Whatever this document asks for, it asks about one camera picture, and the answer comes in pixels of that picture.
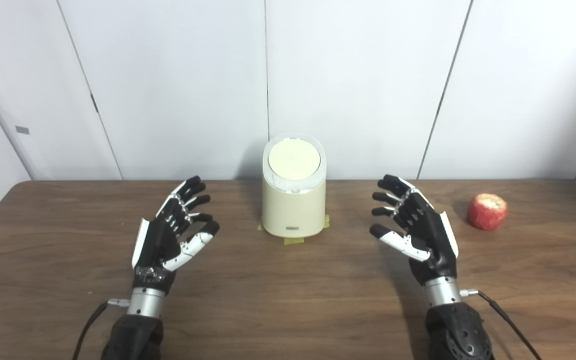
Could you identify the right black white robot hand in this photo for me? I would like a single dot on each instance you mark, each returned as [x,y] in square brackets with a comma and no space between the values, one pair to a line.
[430,235]

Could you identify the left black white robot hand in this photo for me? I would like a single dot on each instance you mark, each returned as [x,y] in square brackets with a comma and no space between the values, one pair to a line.
[155,245]

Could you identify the red apple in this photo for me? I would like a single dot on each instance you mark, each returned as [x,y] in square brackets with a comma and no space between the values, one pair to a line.
[487,212]

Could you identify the cream-colored bin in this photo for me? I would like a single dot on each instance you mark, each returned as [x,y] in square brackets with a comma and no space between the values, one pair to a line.
[293,210]

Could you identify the cream round bin lid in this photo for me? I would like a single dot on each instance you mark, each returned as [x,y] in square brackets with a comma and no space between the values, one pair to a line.
[294,160]

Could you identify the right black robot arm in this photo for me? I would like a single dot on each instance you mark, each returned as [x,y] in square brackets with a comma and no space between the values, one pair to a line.
[460,335]

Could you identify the black wall panel hinge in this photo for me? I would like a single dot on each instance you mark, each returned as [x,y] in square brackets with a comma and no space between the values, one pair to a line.
[94,103]

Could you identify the small grey wall tag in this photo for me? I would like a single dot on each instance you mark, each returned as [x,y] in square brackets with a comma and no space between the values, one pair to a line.
[22,130]

